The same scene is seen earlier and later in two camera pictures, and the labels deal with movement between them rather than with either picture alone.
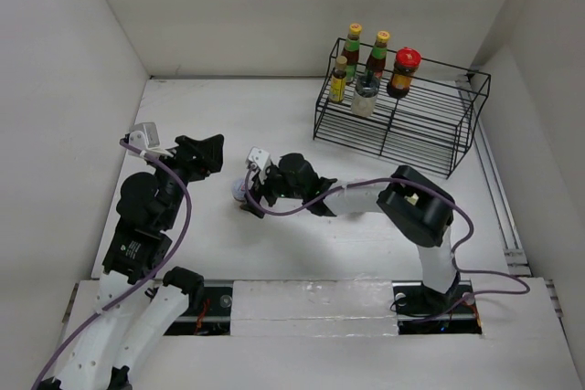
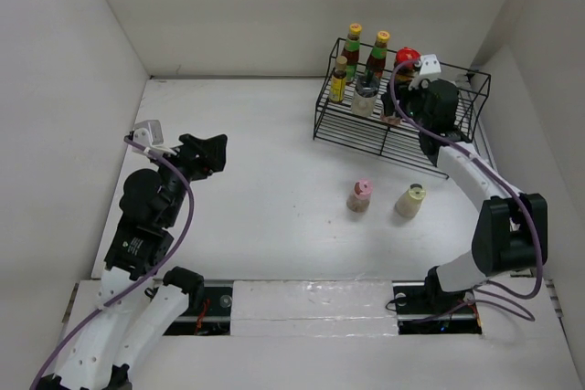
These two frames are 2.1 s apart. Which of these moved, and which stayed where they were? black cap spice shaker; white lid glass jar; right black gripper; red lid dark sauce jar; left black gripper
Moved: white lid glass jar; right black gripper
Stayed: left black gripper; red lid dark sauce jar; black cap spice shaker
